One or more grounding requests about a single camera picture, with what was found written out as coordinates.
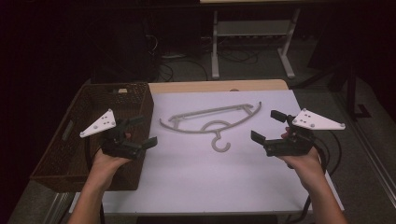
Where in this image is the metal floor rail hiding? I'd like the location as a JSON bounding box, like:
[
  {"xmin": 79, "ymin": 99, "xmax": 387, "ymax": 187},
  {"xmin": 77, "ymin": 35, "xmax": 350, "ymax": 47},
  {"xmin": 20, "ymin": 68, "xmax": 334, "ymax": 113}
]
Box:
[
  {"xmin": 42, "ymin": 191, "xmax": 77, "ymax": 224},
  {"xmin": 332, "ymin": 91, "xmax": 396, "ymax": 209}
]

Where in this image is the person's right hand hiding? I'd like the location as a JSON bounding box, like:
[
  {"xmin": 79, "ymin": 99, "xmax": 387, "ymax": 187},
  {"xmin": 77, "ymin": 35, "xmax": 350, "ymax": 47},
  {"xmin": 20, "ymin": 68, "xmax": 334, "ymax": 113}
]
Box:
[{"xmin": 277, "ymin": 127, "xmax": 327, "ymax": 189}]

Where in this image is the white metal desk frame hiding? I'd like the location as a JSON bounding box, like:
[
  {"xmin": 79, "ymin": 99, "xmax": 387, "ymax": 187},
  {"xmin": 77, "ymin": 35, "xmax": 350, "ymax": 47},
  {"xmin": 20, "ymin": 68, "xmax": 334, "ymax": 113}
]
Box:
[{"xmin": 210, "ymin": 8, "xmax": 302, "ymax": 80}]

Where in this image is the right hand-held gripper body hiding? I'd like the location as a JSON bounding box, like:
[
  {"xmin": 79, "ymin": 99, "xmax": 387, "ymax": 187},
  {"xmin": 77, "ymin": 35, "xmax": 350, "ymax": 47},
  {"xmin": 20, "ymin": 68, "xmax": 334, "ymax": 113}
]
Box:
[{"xmin": 262, "ymin": 107, "xmax": 347, "ymax": 158}]

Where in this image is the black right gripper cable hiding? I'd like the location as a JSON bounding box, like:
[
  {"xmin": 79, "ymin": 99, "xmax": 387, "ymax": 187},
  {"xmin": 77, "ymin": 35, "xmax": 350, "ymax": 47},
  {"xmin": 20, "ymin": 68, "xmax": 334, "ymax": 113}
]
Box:
[{"xmin": 286, "ymin": 130, "xmax": 343, "ymax": 224}]

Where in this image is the black floor cable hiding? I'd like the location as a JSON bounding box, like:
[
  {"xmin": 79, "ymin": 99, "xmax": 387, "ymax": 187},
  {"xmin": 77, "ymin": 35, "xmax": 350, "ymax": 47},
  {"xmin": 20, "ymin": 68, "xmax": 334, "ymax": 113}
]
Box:
[
  {"xmin": 217, "ymin": 46, "xmax": 260, "ymax": 65},
  {"xmin": 158, "ymin": 55, "xmax": 209, "ymax": 82}
]

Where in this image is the person's left hand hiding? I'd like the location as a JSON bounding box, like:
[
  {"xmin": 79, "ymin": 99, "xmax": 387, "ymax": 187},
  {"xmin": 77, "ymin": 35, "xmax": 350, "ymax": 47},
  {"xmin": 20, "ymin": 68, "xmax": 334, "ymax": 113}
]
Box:
[{"xmin": 90, "ymin": 132, "xmax": 133, "ymax": 189}]

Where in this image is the white table mat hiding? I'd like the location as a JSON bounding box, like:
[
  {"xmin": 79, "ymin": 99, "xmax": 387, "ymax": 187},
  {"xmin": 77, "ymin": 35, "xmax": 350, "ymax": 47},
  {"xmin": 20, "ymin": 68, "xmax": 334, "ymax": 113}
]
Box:
[{"xmin": 68, "ymin": 89, "xmax": 346, "ymax": 217}]

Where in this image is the brown woven basket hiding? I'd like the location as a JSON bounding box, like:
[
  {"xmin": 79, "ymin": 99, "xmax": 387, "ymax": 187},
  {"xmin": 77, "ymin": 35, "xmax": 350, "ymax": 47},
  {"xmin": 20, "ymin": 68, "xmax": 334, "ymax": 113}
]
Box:
[{"xmin": 29, "ymin": 81, "xmax": 155, "ymax": 193}]

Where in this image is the grey plastic clothes hanger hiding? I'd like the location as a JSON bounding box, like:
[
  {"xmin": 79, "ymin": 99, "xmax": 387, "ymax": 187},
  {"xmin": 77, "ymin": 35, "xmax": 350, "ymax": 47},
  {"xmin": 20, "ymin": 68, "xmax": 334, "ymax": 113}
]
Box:
[{"xmin": 159, "ymin": 101, "xmax": 262, "ymax": 154}]

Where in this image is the black metal stand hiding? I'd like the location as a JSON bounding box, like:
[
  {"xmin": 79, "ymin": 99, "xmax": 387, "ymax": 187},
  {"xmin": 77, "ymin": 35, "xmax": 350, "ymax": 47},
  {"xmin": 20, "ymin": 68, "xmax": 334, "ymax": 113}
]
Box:
[{"xmin": 292, "ymin": 60, "xmax": 372, "ymax": 121}]

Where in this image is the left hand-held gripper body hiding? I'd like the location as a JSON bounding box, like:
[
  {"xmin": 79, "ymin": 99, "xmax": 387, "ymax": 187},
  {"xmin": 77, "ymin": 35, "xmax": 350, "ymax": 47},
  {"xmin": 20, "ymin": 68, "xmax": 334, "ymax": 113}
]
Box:
[{"xmin": 79, "ymin": 108, "xmax": 148, "ymax": 161}]

